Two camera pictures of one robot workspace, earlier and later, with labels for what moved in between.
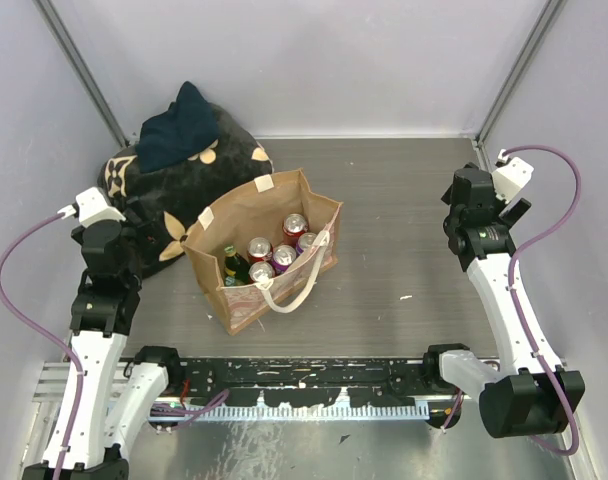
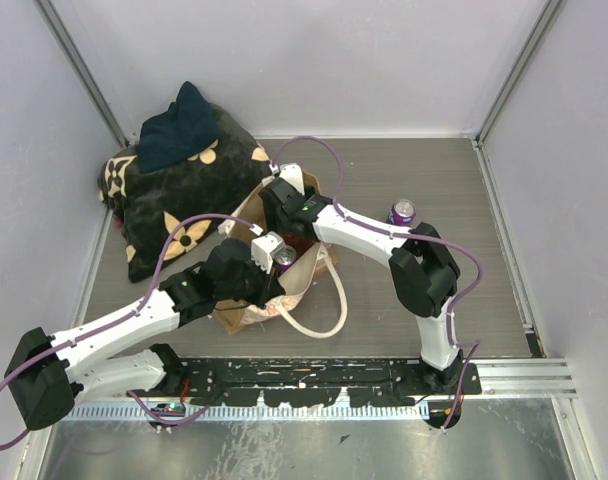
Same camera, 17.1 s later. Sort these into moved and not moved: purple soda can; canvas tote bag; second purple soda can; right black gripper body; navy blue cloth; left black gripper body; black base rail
Moved: canvas tote bag; purple soda can; left black gripper body; right black gripper body
Not moved: navy blue cloth; second purple soda can; black base rail
